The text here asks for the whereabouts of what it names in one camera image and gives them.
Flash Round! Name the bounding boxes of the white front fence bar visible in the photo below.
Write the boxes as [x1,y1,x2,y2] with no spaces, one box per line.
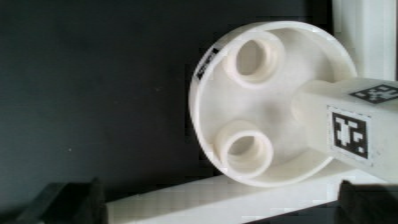
[104,168,387,224]

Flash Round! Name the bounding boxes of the white stool leg block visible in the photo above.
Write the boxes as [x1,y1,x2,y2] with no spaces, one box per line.
[291,78,398,184]

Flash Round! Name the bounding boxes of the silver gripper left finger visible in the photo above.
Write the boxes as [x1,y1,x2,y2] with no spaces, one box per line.
[14,178,108,224]

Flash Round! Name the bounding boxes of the white right fence bar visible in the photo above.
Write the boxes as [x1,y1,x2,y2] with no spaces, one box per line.
[332,0,398,81]

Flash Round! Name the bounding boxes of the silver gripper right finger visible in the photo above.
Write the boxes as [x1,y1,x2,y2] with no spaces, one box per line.
[335,181,398,224]

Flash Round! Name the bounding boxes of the white fence bar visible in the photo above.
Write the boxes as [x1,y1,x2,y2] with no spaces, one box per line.
[104,168,387,224]
[332,0,398,81]

